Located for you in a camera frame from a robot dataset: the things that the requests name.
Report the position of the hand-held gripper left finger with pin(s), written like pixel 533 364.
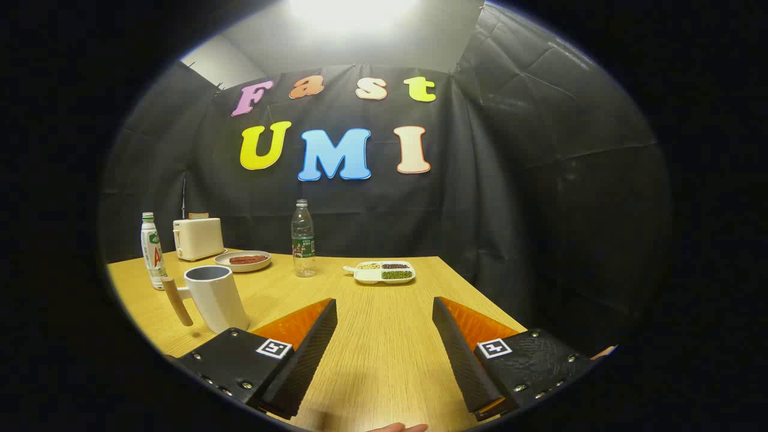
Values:
pixel 306 360

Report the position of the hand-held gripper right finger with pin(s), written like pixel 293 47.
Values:
pixel 462 360

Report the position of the white juice bottle green label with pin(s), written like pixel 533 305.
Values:
pixel 153 252

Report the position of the clear plastic water bottle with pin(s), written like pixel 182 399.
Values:
pixel 303 240

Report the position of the wooden table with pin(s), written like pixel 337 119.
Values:
pixel 384 336

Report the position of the white divided dish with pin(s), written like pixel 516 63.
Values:
pixel 367 276

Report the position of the green mung beans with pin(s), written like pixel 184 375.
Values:
pixel 397 275

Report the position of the red meat patty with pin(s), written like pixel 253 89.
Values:
pixel 239 260
pixel 258 259

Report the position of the grey round plate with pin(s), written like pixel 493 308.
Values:
pixel 243 267

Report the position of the black backdrop cloth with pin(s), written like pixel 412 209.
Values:
pixel 510 210

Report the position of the cream toaster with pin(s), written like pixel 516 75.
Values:
pixel 198 239

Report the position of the bread slice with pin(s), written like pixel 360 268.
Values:
pixel 198 215

